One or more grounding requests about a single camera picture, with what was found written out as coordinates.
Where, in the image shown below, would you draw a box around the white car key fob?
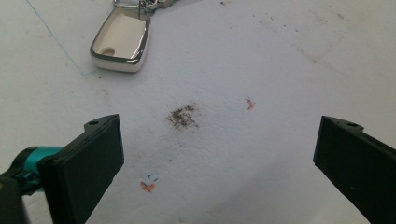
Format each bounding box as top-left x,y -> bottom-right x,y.
90,6 -> 151,74

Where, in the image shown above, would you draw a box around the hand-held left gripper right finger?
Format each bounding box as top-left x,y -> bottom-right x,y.
313,115 -> 396,224

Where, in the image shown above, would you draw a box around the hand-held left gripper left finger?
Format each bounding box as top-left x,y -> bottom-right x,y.
36,114 -> 125,224

